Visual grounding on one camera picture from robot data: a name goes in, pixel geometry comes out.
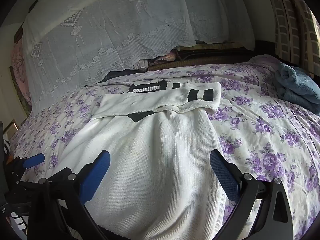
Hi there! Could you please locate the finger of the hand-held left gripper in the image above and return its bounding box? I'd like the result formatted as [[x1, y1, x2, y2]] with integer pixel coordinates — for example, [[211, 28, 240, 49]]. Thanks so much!
[[10, 153, 46, 180]]

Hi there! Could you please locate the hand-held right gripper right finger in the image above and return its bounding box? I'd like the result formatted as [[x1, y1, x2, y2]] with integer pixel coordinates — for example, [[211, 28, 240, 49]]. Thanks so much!
[[209, 149, 293, 240]]

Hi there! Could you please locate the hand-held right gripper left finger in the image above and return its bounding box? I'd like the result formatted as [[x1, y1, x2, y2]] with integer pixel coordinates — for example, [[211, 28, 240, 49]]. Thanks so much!
[[26, 150, 111, 240]]

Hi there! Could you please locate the white black striped knit sweater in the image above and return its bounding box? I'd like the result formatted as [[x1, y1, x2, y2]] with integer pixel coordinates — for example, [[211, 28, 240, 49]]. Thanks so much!
[[50, 79, 227, 240]]

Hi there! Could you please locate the wooden bedside cabinet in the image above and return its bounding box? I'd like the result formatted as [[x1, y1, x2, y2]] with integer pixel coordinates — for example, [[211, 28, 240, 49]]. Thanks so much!
[[4, 121, 20, 141]]

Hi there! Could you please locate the small purple floral bed sheet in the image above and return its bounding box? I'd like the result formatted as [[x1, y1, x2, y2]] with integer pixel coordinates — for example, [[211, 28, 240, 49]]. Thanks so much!
[[15, 84, 105, 183]]

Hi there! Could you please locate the mottled stone ledge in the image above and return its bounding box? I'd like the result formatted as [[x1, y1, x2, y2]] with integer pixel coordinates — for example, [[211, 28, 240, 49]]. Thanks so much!
[[9, 66, 30, 117]]

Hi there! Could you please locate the black cloth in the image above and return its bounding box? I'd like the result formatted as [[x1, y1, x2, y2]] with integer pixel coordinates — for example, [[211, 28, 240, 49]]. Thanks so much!
[[96, 69, 142, 84]]

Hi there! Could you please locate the blue towel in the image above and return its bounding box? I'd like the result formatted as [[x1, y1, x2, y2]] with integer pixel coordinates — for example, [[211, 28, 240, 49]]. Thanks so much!
[[275, 62, 320, 115]]

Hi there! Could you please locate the pale lilac cloth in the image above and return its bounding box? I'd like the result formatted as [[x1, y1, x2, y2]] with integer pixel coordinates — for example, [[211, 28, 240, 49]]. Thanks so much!
[[132, 58, 151, 71]]

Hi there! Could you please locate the brown woven mat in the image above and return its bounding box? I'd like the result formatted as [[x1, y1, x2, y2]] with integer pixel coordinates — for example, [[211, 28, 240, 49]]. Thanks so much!
[[147, 42, 253, 71]]

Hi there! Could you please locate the pink quilted cloth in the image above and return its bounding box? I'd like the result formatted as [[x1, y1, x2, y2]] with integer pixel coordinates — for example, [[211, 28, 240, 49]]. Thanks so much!
[[150, 50, 178, 65]]

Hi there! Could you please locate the white lace cloth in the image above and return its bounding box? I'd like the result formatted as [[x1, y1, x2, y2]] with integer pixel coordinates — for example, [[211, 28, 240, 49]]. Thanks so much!
[[22, 0, 256, 107]]

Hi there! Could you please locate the plaid curtain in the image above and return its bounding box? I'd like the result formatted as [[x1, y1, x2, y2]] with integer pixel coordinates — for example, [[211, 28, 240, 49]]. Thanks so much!
[[262, 0, 320, 77]]

